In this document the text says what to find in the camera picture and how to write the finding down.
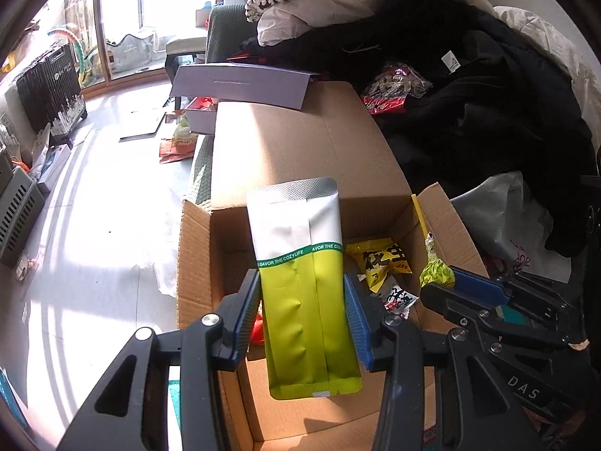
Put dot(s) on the grey purple box base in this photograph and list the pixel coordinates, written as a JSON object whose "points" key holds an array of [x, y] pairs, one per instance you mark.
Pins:
{"points": [[202, 117]]}

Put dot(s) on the black suitcase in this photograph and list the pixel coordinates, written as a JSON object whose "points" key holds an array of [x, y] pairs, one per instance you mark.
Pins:
{"points": [[47, 89]]}

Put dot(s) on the white flat box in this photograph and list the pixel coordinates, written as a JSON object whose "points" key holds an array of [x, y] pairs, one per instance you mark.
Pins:
{"points": [[54, 167]]}

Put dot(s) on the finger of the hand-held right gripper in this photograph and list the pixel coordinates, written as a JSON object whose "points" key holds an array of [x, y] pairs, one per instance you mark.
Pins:
{"points": [[479, 289], [446, 303]]}

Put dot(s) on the grey purple box lid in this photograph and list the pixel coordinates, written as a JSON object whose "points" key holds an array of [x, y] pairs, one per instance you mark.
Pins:
{"points": [[239, 84]]}

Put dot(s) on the green snack bag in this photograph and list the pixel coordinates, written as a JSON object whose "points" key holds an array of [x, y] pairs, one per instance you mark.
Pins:
{"points": [[185, 131]]}

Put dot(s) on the coloured hula hoop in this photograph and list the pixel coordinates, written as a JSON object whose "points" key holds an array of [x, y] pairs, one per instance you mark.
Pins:
{"points": [[82, 56]]}

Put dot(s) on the lime green white pouch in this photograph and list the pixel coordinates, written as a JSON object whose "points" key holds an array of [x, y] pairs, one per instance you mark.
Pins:
{"points": [[305, 314]]}

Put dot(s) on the large red snack packet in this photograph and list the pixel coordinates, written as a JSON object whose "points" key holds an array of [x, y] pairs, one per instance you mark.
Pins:
{"points": [[257, 331]]}

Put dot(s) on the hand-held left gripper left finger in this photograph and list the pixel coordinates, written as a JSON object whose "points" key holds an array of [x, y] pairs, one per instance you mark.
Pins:
{"points": [[249, 305]]}

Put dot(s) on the blue bag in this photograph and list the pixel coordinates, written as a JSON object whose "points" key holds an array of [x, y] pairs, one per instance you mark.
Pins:
{"points": [[9, 399]]}

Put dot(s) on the white plastic sheet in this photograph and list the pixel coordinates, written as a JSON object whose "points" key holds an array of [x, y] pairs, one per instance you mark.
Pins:
{"points": [[169, 263]]}

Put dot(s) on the white snack packet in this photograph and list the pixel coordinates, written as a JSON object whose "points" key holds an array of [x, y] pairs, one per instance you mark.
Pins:
{"points": [[399, 298]]}

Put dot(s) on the red clear snack bag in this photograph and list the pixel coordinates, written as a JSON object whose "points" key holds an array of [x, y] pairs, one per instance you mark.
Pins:
{"points": [[394, 89]]}

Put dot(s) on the tissue box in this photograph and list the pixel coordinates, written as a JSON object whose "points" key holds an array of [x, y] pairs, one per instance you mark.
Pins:
{"points": [[203, 18]]}

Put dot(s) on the green sofa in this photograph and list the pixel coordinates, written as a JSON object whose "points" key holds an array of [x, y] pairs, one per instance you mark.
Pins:
{"points": [[225, 28]]}

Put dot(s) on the white cushioned chair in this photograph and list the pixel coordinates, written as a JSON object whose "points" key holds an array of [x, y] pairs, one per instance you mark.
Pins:
{"points": [[185, 46]]}

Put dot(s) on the teal mat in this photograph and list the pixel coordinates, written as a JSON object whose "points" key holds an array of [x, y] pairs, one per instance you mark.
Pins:
{"points": [[173, 394]]}

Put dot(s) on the green lollipop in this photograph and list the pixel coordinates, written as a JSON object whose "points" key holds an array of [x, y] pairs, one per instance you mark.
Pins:
{"points": [[436, 272]]}

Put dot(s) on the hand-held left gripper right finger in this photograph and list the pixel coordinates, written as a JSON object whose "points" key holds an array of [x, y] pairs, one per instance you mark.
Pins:
{"points": [[359, 324]]}

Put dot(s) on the brown cardboard box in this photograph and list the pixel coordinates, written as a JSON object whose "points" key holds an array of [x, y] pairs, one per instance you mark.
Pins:
{"points": [[300, 141]]}

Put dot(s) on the yellow snack packet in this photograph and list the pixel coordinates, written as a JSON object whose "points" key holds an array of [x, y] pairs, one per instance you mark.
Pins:
{"points": [[380, 263]]}

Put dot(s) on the orange foil bag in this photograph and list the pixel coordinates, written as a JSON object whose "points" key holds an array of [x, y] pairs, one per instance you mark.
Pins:
{"points": [[176, 152]]}

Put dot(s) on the grey plastic bag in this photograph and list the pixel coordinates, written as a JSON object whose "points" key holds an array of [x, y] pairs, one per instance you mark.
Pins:
{"points": [[507, 221]]}

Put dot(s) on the flat grey board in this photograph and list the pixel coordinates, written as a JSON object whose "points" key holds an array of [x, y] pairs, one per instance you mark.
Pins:
{"points": [[143, 127]]}

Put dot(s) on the white zip bag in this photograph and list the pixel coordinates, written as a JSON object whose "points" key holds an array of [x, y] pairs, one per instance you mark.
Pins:
{"points": [[131, 51]]}

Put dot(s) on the cream lace cloth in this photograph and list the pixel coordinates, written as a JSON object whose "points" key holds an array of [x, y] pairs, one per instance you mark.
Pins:
{"points": [[263, 4]]}

